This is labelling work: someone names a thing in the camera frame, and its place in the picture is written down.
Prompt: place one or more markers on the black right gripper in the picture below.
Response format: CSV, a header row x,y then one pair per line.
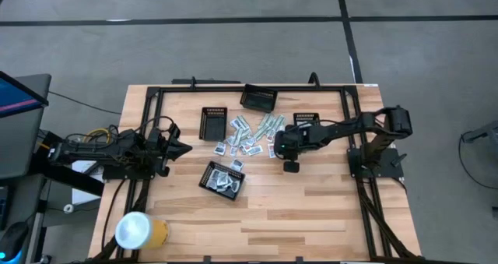
x,y
292,141

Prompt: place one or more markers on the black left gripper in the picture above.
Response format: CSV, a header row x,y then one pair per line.
x,y
160,147

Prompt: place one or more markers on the blue white antiseptic pad packet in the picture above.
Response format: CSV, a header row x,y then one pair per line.
x,y
212,179
236,186
219,148
221,178
255,150
233,151
230,140
229,182
222,189
236,165
251,141

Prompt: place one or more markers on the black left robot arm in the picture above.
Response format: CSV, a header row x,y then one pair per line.
x,y
97,151

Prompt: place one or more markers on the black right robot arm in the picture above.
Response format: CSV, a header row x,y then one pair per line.
x,y
350,125

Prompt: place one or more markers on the black slotted plastic basket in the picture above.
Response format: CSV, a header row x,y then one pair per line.
x,y
306,116
258,98
213,127
234,196

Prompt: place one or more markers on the white-lidded yellow wipes canister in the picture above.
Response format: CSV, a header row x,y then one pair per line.
x,y
140,231

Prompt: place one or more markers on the white paper sheet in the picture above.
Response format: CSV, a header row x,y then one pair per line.
x,y
83,186

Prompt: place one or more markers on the black diagonal support beam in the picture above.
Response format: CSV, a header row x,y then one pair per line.
x,y
70,178

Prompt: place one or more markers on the white tape roll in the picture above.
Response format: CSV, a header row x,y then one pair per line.
x,y
69,208

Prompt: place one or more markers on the grey desk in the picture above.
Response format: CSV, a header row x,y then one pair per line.
x,y
23,147

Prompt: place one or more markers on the black computer monitor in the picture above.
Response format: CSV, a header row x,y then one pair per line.
x,y
19,96

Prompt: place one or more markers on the black computer mouse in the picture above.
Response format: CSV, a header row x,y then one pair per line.
x,y
11,240

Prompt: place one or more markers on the grey rolling cart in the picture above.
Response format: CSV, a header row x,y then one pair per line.
x,y
482,133

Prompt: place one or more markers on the black aluminium table frame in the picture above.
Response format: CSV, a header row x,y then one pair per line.
x,y
253,89

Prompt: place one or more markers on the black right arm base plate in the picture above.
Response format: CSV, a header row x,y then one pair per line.
x,y
389,166

